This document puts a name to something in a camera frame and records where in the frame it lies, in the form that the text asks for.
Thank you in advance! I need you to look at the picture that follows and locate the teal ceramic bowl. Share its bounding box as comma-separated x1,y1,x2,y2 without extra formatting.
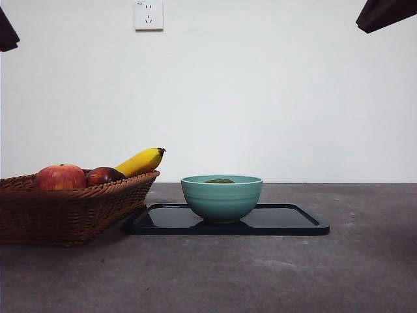
180,174,265,225

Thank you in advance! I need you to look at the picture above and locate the red yellow apple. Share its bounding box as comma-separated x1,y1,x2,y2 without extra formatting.
35,163,87,191

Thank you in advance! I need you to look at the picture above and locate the dark red plum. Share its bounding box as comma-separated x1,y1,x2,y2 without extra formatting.
85,166,128,188

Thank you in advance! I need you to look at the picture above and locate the yellow banana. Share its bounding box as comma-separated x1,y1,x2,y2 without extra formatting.
113,147,167,179

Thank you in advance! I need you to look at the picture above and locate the brown wicker basket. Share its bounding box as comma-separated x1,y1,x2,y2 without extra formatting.
0,169,162,247

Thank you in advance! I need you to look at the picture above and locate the black rectangular tray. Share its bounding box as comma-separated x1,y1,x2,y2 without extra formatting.
123,202,331,237

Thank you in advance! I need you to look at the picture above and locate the white wall socket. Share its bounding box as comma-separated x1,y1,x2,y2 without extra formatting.
134,0,164,33

